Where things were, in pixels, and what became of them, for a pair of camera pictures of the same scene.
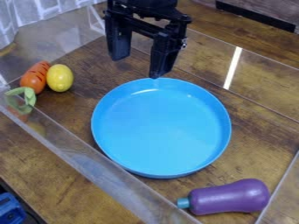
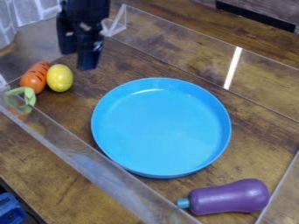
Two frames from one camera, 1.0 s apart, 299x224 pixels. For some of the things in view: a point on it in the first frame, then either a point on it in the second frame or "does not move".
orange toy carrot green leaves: [21, 98] does not move
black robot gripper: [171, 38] -> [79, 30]
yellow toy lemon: [60, 77] does not move
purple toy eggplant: [246, 196] does not move
